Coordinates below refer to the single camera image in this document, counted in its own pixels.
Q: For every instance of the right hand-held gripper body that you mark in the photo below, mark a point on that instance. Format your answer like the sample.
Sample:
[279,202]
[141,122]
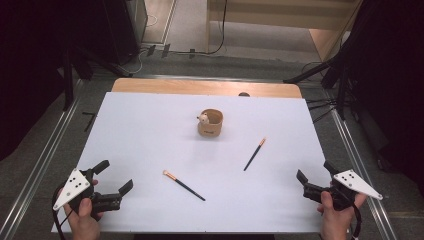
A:
[353,183]

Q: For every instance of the black cabinet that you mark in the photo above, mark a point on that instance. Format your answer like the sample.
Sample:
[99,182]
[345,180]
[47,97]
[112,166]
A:
[121,30]

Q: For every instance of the black floor bracket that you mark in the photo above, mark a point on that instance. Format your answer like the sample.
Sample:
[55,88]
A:
[90,120]

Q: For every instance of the person's right hand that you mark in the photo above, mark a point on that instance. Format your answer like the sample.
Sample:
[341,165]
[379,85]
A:
[335,220]

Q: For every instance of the light wooden furniture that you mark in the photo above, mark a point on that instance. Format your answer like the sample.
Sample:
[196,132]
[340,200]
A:
[273,11]

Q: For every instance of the black curtain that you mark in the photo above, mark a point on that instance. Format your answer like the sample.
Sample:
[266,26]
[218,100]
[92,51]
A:
[30,66]
[393,83]

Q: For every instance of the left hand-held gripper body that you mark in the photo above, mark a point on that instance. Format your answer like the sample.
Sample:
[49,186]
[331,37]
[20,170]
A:
[71,188]

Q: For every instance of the black makeup brush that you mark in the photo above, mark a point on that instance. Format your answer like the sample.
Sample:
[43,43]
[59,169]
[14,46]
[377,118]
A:
[185,186]

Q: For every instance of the person's left hand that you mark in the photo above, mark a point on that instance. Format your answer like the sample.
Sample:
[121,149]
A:
[83,221]

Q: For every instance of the black tripod stand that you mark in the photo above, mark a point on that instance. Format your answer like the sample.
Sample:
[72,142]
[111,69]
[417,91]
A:
[340,86]
[68,83]

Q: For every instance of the metal floor rail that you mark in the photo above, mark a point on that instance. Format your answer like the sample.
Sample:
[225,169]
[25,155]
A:
[36,173]
[363,173]

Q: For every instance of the white table mat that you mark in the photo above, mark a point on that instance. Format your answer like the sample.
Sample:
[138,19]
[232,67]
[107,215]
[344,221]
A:
[150,143]

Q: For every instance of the black chopstick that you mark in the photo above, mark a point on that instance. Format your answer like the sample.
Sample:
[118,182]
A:
[254,155]

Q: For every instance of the tan cup with animal figure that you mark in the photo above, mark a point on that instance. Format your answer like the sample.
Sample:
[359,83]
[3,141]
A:
[211,128]

